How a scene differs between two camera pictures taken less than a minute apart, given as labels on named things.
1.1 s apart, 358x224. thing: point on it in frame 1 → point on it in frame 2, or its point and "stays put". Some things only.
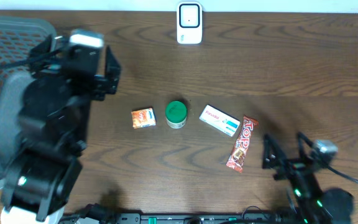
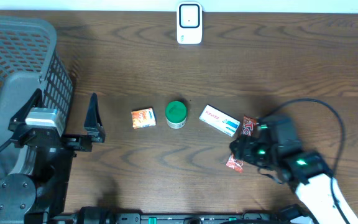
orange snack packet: x=143 y=117 stays put
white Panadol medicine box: x=219 y=120 stays put
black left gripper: x=104 y=80 → x=96 y=128
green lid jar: x=176 y=114 stays put
